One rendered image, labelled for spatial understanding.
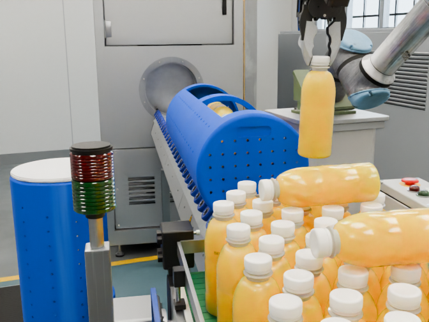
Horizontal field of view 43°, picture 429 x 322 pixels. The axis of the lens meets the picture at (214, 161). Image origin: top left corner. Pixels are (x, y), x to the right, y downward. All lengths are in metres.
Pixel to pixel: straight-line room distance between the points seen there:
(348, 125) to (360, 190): 0.83
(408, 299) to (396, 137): 2.66
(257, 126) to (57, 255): 0.69
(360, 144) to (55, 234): 1.01
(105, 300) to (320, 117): 0.58
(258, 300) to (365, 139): 1.19
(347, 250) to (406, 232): 0.08
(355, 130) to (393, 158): 1.52
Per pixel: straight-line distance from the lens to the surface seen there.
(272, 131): 1.33
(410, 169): 3.26
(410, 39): 1.61
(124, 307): 1.20
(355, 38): 1.79
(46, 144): 6.52
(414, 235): 0.74
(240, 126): 1.30
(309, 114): 1.17
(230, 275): 0.88
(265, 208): 1.01
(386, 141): 3.40
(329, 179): 0.98
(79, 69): 6.45
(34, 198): 1.59
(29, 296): 1.73
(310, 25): 1.17
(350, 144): 1.85
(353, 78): 1.71
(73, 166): 0.82
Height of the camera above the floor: 1.41
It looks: 13 degrees down
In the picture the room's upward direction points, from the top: 1 degrees counter-clockwise
